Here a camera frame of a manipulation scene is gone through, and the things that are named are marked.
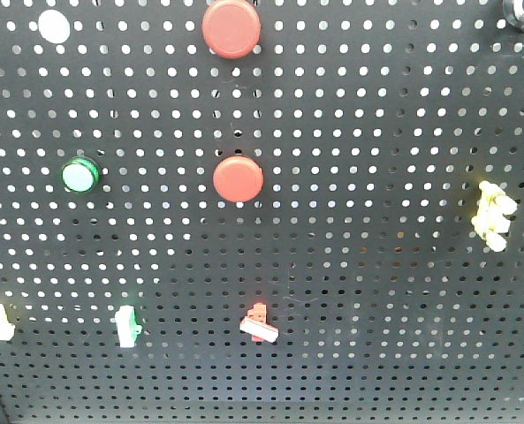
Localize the black perforated pegboard panel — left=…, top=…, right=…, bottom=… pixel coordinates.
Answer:
left=0, top=1, right=524, bottom=423

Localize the green white toggle switch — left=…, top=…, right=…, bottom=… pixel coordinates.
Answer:
left=114, top=305, right=142, bottom=348

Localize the upper red push button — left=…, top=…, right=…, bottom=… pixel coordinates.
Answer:
left=201, top=0, right=262, bottom=59

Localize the red white toggle switch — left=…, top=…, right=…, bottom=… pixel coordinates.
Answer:
left=239, top=302, right=279, bottom=343

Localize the red push button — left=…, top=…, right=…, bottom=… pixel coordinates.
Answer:
left=201, top=0, right=262, bottom=59
left=213, top=155, right=264, bottom=202

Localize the lower red push button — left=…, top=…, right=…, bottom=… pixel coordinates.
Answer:
left=213, top=155, right=264, bottom=202

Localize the green push button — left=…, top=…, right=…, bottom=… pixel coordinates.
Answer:
left=61, top=156, right=101, bottom=193

